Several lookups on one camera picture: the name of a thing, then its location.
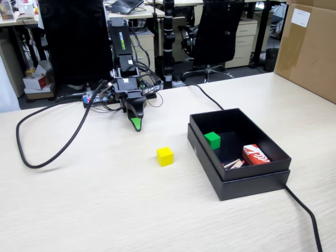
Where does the beige drawer cabinet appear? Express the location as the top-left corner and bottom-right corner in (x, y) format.
(0, 38), (26, 99)
(129, 29), (156, 77)
(225, 19), (259, 69)

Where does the black open laptop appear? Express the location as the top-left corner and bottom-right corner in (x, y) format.
(107, 0), (145, 15)

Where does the black cardboard box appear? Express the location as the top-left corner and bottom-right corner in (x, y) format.
(189, 107), (292, 182)

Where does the black articulated pole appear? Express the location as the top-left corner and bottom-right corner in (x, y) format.
(162, 0), (176, 90)

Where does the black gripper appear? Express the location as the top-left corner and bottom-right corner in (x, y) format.
(114, 75), (148, 133)

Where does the yellow wooden cube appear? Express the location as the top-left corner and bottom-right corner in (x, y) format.
(156, 146), (174, 167)

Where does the black mesh trash bin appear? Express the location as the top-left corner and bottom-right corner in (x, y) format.
(264, 48), (280, 72)

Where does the black computer monitor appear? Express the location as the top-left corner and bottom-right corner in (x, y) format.
(37, 0), (114, 102)

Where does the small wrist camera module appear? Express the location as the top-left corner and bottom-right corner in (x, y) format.
(98, 80), (117, 101)

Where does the black open box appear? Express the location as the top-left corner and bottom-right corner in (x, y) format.
(186, 123), (291, 202)

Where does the green wooden cube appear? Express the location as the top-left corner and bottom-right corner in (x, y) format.
(204, 131), (222, 151)

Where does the thick black looped cable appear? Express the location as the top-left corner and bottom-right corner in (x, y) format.
(15, 79), (111, 169)

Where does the robot controller circuit board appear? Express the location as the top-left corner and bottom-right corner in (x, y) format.
(82, 91), (101, 108)

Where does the black mesh office chair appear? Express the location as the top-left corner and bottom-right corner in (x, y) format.
(177, 0), (246, 83)

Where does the white paper label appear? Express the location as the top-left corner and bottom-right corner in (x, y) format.
(291, 8), (311, 27)

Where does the large brown cardboard box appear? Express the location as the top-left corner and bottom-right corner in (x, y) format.
(273, 0), (336, 104)

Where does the thick black long cable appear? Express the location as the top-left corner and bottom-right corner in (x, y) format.
(181, 83), (323, 252)

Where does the white red small box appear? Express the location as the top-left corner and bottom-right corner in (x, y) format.
(23, 74), (54, 90)

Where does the red white matchbox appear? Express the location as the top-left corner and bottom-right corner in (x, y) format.
(241, 143), (271, 166)

